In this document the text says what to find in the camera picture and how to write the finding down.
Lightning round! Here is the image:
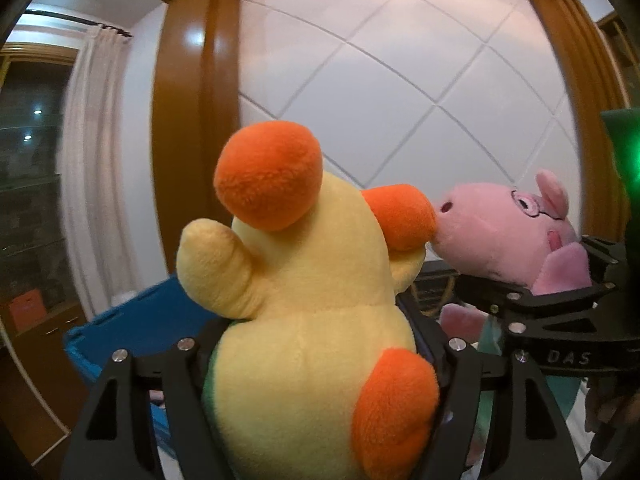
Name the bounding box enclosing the wooden headboard frame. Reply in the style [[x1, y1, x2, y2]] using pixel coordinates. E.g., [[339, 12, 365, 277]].
[[150, 0, 631, 281]]

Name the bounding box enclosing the yellow duck plush toy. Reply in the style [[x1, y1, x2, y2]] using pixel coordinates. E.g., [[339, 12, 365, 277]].
[[176, 120, 441, 480]]

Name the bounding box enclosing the orange box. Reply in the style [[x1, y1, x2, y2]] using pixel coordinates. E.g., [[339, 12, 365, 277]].
[[7, 289, 48, 333]]

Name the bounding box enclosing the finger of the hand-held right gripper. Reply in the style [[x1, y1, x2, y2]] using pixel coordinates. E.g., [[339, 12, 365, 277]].
[[492, 317, 632, 378], [457, 234, 630, 311]]

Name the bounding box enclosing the pink pig plush toy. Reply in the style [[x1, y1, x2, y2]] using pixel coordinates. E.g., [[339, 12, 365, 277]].
[[431, 169, 593, 348]]

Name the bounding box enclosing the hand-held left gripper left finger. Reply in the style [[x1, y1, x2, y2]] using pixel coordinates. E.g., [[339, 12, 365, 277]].
[[60, 319, 236, 480]]

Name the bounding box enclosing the blue plastic crate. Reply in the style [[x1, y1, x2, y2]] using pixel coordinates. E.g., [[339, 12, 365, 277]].
[[63, 275, 226, 461]]

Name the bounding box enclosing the wooden wall cabinet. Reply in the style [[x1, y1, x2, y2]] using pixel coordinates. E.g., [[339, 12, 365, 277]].
[[597, 10, 640, 111]]

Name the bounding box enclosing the white curtain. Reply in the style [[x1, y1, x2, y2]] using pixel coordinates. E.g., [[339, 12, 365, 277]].
[[59, 25, 136, 311]]

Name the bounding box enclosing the black gift box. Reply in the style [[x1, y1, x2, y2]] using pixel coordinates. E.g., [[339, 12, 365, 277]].
[[415, 267, 461, 318]]

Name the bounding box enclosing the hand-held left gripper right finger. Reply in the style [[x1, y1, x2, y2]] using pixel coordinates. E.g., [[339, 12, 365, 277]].
[[395, 290, 583, 480]]

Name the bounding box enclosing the dark curtain rod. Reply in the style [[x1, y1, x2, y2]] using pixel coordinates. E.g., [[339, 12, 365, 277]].
[[22, 7, 133, 38]]

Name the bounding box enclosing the person's right hand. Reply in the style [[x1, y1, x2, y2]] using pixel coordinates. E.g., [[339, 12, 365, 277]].
[[585, 385, 632, 433]]

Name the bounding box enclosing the wooden glass cabinet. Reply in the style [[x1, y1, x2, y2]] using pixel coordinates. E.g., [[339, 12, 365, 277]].
[[0, 42, 93, 461]]

